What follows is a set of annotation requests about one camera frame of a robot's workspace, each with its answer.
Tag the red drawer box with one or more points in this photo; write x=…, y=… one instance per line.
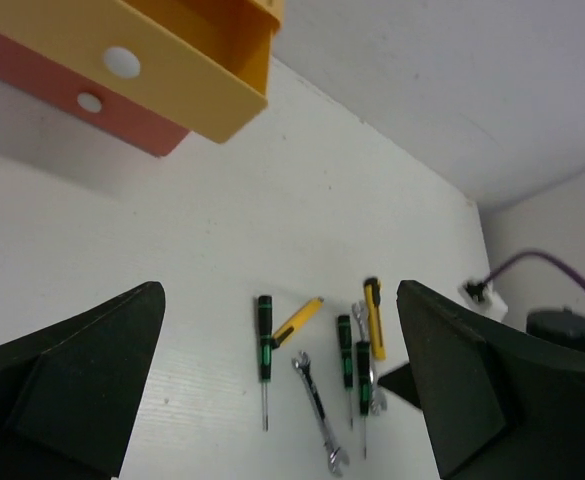
x=87, y=100

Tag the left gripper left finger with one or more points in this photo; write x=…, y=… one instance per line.
x=70, y=393

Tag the silver wrench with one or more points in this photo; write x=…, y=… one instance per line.
x=378, y=402
x=337, y=457

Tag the green black screwdriver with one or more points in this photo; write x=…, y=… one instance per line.
x=264, y=328
x=364, y=387
x=344, y=334

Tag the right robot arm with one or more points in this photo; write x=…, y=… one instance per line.
x=558, y=326

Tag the slim yellow utility knife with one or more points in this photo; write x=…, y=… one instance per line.
x=293, y=324

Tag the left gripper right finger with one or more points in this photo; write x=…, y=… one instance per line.
x=497, y=402

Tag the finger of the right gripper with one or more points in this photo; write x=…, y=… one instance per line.
x=400, y=381

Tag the large yellow utility knife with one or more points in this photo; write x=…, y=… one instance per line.
x=372, y=296

